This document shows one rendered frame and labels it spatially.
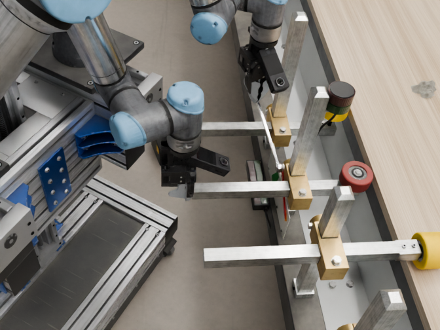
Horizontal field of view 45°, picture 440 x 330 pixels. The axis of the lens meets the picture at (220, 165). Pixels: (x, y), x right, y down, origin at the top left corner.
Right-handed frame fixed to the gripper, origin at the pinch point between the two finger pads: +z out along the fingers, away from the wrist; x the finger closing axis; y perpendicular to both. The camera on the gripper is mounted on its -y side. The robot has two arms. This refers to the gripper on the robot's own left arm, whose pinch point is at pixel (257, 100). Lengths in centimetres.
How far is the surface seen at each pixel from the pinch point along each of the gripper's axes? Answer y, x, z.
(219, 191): -20.6, 20.7, 5.9
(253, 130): -1.5, 0.4, 10.3
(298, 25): -0.4, -7.7, -22.7
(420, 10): 23, -78, 2
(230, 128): 1.0, 6.6, 9.6
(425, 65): -3, -59, 2
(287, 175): -22.9, 2.5, 5.3
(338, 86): -22.9, -4.7, -22.7
